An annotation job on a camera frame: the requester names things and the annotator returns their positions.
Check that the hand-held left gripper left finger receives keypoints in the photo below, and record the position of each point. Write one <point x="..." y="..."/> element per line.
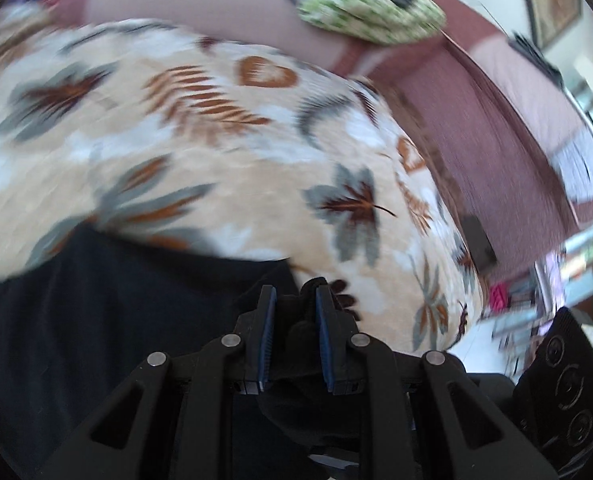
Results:
<point x="266" y="332"/>

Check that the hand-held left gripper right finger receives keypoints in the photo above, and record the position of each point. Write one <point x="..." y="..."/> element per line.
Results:
<point x="325" y="335"/>

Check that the black pants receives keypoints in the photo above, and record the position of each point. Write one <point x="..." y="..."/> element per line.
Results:
<point x="101" y="340"/>

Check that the pink object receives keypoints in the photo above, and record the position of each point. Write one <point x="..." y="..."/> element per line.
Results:
<point x="496" y="296"/>

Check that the small black box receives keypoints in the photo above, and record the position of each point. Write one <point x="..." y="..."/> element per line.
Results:
<point x="478" y="242"/>

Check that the beige leaf print blanket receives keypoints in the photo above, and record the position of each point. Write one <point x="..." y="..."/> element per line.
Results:
<point x="201" y="160"/>

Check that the maroon bed sheet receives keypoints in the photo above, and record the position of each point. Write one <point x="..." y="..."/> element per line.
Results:
<point x="476" y="125"/>

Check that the green patterned pillow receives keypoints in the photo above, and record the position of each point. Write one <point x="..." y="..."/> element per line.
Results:
<point x="371" y="2"/>

